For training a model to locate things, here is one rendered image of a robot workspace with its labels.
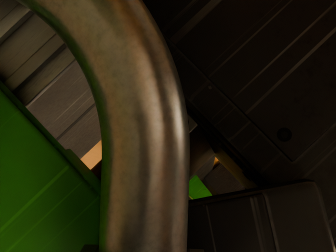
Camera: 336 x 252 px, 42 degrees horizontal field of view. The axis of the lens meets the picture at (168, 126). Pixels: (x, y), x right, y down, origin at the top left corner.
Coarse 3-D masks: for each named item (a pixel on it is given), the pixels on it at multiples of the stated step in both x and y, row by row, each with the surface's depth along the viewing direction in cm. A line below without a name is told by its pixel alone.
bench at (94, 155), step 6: (96, 144) 94; (90, 150) 95; (96, 150) 97; (84, 156) 95; (90, 156) 98; (96, 156) 100; (84, 162) 98; (90, 162) 101; (96, 162) 104; (90, 168) 104
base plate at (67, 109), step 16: (64, 80) 60; (80, 80) 64; (48, 96) 61; (64, 96) 64; (80, 96) 68; (32, 112) 61; (48, 112) 64; (64, 112) 68; (80, 112) 72; (96, 112) 76; (48, 128) 68; (64, 128) 72; (80, 128) 77; (96, 128) 82; (64, 144) 77; (80, 144) 82
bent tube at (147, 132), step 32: (32, 0) 14; (64, 0) 14; (96, 0) 14; (128, 0) 14; (64, 32) 14; (96, 32) 14; (128, 32) 14; (160, 32) 15; (96, 64) 14; (128, 64) 14; (160, 64) 14; (96, 96) 14; (128, 96) 14; (160, 96) 14; (128, 128) 14; (160, 128) 14; (128, 160) 14; (160, 160) 14; (128, 192) 14; (160, 192) 14; (128, 224) 14; (160, 224) 14
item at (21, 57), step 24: (0, 0) 19; (0, 24) 19; (24, 24) 19; (0, 48) 19; (24, 48) 19; (48, 48) 19; (0, 72) 19; (24, 72) 19; (48, 72) 19; (24, 96) 19
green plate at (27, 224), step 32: (0, 96) 17; (0, 128) 17; (32, 128) 17; (0, 160) 17; (32, 160) 17; (64, 160) 17; (0, 192) 17; (32, 192) 17; (64, 192) 17; (96, 192) 17; (0, 224) 17; (32, 224) 17; (64, 224) 17; (96, 224) 17
